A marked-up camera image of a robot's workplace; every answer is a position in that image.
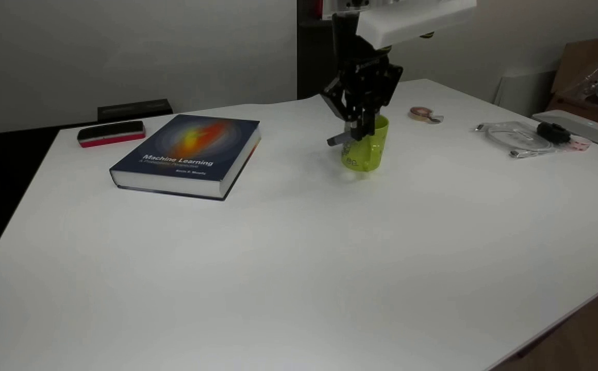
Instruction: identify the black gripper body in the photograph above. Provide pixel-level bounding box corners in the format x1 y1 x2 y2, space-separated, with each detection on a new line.
338 47 406 116

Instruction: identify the black pen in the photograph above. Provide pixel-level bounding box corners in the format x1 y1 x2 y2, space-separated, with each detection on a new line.
326 130 358 149

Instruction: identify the green mug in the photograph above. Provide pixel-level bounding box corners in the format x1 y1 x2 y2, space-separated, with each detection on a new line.
341 113 392 175

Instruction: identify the dark shelf cabinet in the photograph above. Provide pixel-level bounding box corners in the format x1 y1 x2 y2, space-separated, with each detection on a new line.
296 0 336 100

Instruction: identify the dark blue hardcover book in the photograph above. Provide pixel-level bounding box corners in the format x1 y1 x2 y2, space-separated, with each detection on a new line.
108 113 264 201

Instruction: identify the small black device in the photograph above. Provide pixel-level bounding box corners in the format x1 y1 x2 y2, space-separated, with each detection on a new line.
534 120 573 147

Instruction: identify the black rectangular case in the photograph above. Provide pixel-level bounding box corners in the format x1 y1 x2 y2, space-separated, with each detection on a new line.
95 96 175 125

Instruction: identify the brown cardboard box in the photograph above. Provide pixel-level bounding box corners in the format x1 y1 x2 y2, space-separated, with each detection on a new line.
551 34 598 133

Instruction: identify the clear plastic bag with cable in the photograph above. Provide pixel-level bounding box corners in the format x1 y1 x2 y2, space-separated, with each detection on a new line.
474 120 594 160

